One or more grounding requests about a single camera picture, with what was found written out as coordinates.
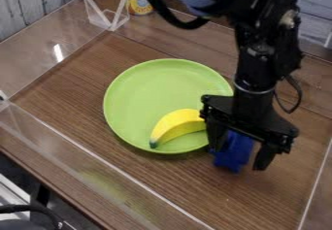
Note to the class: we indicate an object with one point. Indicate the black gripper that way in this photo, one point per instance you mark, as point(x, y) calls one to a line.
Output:
point(252, 119)

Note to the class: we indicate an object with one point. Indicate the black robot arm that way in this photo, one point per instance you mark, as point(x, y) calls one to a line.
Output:
point(265, 28)

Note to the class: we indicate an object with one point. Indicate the green round plate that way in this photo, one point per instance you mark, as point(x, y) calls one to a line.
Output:
point(150, 90)

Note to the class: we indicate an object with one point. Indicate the yellow toy banana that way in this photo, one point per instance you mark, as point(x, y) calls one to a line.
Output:
point(175, 124)

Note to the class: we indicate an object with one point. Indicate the yellow labelled tin can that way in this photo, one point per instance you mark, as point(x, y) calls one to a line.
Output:
point(139, 7)

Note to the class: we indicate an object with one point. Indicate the clear acrylic front wall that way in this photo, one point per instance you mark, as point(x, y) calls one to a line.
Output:
point(111, 197)

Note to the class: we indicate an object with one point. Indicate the clear acrylic corner bracket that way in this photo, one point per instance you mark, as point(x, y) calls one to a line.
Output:
point(107, 19)

